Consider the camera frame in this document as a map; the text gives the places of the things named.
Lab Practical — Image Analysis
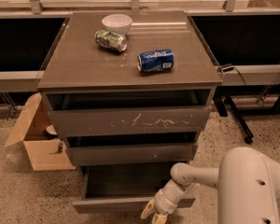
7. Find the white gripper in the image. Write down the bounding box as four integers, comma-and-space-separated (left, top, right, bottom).
140, 179, 192, 224

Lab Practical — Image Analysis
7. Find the grey bottom drawer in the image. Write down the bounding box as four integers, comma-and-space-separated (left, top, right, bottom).
72, 161, 196, 215

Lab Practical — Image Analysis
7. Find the grey drawer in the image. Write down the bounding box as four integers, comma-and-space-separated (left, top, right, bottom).
66, 132, 198, 166
72, 161, 196, 215
48, 91, 209, 137

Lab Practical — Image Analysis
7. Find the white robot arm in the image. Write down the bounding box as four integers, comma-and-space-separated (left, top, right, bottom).
141, 147, 280, 224

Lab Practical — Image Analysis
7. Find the grey middle drawer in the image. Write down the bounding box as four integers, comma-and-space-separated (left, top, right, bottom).
66, 132, 198, 166

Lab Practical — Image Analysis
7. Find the grey top drawer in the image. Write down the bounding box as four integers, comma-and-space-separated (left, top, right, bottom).
48, 91, 209, 137

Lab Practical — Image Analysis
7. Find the grey drawer cabinet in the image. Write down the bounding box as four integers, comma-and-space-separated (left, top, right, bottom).
36, 10, 223, 176

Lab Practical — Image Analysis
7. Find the open cardboard box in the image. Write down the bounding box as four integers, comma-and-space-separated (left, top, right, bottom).
5, 93, 76, 171

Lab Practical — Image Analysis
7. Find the black wheeled stand leg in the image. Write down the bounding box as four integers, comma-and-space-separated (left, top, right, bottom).
213, 93, 254, 145

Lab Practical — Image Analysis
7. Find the white bowl in box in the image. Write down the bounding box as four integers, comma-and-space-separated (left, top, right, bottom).
46, 125, 57, 135

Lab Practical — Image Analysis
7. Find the blue pepsi can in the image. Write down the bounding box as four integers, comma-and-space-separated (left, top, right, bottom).
137, 49, 175, 73

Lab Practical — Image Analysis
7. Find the green soda can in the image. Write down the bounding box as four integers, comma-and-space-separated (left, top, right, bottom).
94, 30, 127, 52

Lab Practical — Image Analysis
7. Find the black power adapter with cable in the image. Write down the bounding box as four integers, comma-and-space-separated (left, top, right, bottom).
217, 63, 246, 86

